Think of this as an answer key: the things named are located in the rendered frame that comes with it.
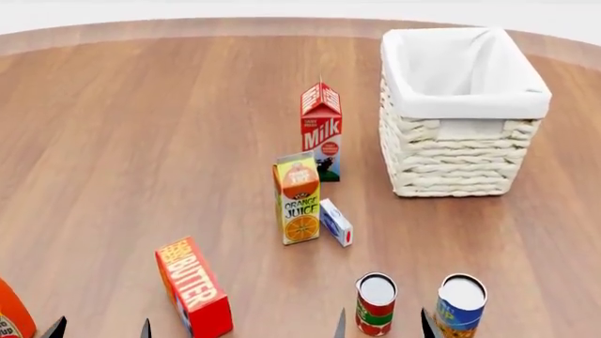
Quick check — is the orange juice carton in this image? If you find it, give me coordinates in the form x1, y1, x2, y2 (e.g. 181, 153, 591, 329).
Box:
272, 152, 323, 247

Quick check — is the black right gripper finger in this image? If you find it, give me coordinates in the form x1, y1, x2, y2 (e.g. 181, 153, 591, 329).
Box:
420, 307, 442, 338
333, 307, 347, 338

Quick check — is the orange ketchup bottle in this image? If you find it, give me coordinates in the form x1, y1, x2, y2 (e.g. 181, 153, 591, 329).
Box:
0, 276, 38, 338

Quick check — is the blue yellow label can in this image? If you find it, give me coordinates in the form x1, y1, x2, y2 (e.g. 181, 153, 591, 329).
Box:
432, 273, 488, 338

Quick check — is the white woven basket with liner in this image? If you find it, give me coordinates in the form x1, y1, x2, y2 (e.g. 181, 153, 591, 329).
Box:
378, 26, 553, 199

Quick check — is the red milk carton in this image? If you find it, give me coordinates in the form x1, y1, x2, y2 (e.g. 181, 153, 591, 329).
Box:
300, 73, 344, 183

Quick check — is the small white blue box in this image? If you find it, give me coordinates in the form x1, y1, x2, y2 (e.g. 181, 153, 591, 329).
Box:
318, 197, 355, 248

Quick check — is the red orange butter box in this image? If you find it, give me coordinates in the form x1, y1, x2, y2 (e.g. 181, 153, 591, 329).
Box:
154, 235, 235, 338

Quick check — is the red green label can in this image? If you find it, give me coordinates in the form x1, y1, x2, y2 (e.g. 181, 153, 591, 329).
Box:
354, 270, 399, 336

